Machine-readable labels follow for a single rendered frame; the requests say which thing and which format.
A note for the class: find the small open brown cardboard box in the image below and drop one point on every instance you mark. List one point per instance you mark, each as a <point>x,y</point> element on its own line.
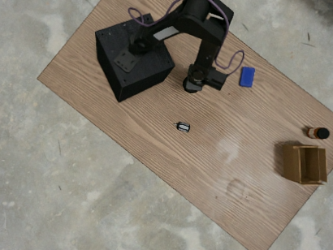
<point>310,167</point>

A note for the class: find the small jar with black lid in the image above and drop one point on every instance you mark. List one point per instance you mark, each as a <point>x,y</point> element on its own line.
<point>318,133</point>

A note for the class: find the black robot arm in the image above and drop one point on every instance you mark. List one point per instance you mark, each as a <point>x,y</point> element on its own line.
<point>189,21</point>

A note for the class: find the blue lidded box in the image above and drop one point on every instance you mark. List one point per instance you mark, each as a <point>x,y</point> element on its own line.
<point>247,74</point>

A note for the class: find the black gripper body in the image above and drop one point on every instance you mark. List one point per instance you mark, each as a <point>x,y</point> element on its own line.
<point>190,82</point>

